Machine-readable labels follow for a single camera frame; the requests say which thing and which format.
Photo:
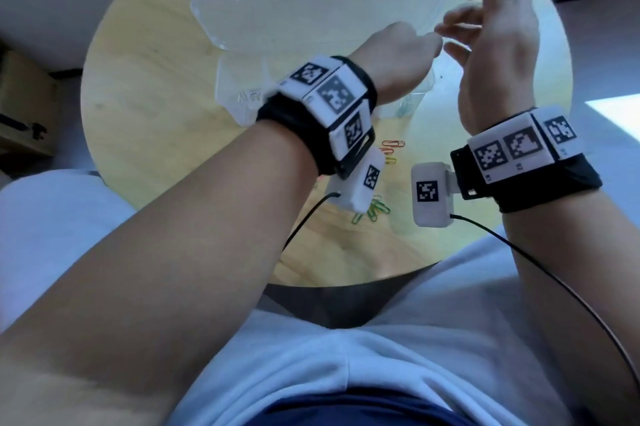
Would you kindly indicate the person's left hand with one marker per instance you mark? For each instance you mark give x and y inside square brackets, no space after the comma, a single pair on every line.
[395,60]

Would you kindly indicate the person's right hand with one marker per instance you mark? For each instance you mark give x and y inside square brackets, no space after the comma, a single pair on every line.
[500,65]

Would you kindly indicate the person's right middle finger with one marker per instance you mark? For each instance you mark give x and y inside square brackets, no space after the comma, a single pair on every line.
[462,14]

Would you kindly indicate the person's left fingers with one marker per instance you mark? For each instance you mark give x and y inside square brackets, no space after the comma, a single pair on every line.
[432,46]

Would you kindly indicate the person's right thumb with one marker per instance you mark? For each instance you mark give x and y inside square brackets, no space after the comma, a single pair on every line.
[456,52]

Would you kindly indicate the person's right forearm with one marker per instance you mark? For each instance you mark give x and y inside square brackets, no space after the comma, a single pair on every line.
[570,280]

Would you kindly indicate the person's left forearm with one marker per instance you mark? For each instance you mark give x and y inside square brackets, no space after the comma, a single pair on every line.
[165,265]

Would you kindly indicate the red paper clip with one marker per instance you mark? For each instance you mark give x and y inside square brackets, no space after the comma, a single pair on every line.
[393,144]

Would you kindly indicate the left wristband with marker blocks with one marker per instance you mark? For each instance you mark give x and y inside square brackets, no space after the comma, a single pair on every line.
[327,105]

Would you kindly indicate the wristband with marker blocks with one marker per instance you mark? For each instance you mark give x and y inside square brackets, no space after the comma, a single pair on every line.
[327,105]
[525,158]

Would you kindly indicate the yellow paper clip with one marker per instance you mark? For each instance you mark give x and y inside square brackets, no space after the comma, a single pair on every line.
[390,160]

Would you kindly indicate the clear plastic organizer box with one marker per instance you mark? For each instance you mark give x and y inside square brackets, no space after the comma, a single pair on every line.
[310,20]

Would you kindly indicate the right wristband with marker blocks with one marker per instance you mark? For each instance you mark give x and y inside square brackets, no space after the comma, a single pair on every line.
[525,158]

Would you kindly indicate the green paper clip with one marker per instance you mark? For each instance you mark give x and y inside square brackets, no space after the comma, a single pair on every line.
[380,206]
[360,218]

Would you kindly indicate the pile of silver paper clips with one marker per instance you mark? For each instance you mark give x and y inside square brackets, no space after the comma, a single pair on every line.
[250,95]

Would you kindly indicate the white shorts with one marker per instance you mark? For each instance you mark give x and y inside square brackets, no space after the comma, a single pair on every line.
[350,355]

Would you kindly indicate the dark blue shirt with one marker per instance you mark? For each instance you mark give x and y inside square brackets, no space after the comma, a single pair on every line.
[360,408]

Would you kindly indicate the brown cardboard box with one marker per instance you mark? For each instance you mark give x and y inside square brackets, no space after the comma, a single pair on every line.
[25,100]

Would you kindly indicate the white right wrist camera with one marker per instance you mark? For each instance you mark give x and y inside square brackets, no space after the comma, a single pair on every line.
[429,195]

